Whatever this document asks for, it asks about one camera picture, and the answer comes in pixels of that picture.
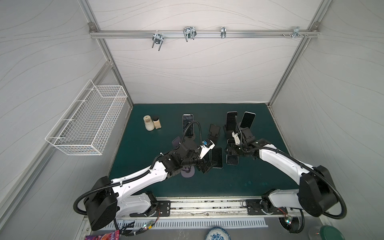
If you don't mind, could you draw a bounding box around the phone with light green frame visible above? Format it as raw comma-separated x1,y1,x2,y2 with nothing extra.
203,152,211,165

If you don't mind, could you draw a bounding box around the phone with dark frame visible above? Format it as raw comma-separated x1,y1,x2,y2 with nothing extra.
211,147,223,169

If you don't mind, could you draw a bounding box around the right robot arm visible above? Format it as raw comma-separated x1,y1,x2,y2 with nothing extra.
228,128,347,219

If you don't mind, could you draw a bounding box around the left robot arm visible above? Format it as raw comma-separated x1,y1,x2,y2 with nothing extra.
74,139,215,231

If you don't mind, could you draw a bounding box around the purple round stand middle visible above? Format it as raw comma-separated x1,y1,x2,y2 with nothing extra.
172,137,181,148

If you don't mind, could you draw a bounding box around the purple round stand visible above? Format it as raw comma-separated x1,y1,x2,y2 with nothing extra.
172,137,181,148
181,166,195,178

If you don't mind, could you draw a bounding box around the purple round stand front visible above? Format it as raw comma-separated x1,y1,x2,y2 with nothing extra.
181,166,195,178

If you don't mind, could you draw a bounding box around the black rectangular phone stand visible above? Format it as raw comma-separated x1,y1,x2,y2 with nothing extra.
224,125,236,139

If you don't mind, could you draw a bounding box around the black folding phone stand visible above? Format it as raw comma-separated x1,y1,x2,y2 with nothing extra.
208,124,221,145

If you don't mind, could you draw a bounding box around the phone with cracked screen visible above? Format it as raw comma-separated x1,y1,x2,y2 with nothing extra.
182,114,194,137

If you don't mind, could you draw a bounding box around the small brown bottle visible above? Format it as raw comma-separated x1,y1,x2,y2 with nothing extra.
152,116,162,129

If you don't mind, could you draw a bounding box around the cream plastic bottle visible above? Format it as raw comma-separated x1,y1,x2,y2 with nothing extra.
143,115,155,131

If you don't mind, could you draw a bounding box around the blue white plate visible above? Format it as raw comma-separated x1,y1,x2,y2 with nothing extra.
204,227,231,240

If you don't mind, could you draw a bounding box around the pink patterned bag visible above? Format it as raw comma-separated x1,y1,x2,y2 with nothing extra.
84,230,120,240

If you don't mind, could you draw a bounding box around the green round lid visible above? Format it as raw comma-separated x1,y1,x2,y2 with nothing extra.
319,226,345,240

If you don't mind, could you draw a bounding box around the metal top crossbar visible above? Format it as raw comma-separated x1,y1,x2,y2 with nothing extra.
88,22,321,41

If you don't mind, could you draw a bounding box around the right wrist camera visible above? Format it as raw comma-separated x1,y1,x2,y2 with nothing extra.
232,132,241,146

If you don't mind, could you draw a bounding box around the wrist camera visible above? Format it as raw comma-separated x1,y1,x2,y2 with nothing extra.
232,132,241,146
199,139,215,160

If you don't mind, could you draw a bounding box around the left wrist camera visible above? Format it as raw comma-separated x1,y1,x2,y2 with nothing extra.
199,139,215,160

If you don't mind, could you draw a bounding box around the phone with white frame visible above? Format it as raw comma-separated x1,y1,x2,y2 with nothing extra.
240,112,256,129

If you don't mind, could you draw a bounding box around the phone with purple frame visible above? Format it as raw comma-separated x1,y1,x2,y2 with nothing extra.
226,112,238,131

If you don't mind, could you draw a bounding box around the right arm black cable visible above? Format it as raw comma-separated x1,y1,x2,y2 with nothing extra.
235,118,348,220

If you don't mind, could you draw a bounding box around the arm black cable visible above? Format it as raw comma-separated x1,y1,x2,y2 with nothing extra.
235,118,348,220
72,120,202,216

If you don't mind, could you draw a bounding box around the white wire basket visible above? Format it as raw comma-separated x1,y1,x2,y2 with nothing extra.
45,80,128,156

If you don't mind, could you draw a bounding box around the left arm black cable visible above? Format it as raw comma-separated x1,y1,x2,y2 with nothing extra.
72,120,202,216

